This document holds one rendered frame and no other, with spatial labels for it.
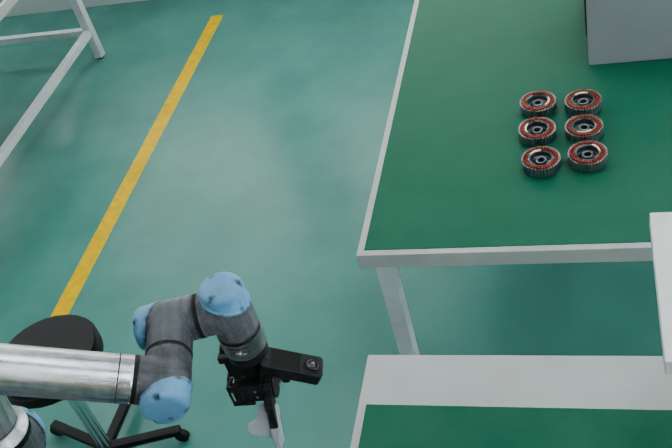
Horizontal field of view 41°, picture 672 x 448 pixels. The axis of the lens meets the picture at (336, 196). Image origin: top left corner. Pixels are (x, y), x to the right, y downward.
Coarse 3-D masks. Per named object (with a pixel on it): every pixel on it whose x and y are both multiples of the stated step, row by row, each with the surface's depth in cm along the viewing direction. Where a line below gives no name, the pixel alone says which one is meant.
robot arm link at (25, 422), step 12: (0, 396) 157; (0, 408) 157; (12, 408) 162; (24, 408) 170; (0, 420) 158; (12, 420) 161; (24, 420) 164; (36, 420) 170; (0, 432) 159; (12, 432) 161; (24, 432) 162; (36, 432) 168; (0, 444) 159; (12, 444) 160; (24, 444) 162; (36, 444) 166
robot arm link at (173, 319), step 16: (160, 304) 148; (176, 304) 147; (192, 304) 146; (144, 320) 146; (160, 320) 145; (176, 320) 145; (192, 320) 145; (144, 336) 146; (160, 336) 142; (176, 336) 142; (192, 336) 146; (192, 352) 144
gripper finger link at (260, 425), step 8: (264, 408) 159; (264, 416) 159; (248, 424) 160; (256, 424) 160; (264, 424) 159; (280, 424) 159; (256, 432) 160; (264, 432) 160; (272, 432) 158; (280, 432) 159; (280, 440) 160
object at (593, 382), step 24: (384, 360) 224; (408, 360) 222; (432, 360) 220; (456, 360) 219; (480, 360) 217; (504, 360) 216; (528, 360) 214; (552, 360) 213; (576, 360) 211; (600, 360) 210; (624, 360) 208; (648, 360) 207; (384, 384) 218; (408, 384) 217; (432, 384) 215; (456, 384) 214; (480, 384) 212; (504, 384) 210; (528, 384) 209; (552, 384) 208; (576, 384) 206; (600, 384) 205; (624, 384) 203; (648, 384) 202; (360, 408) 214; (600, 408) 200; (624, 408) 199; (648, 408) 197; (360, 432) 209
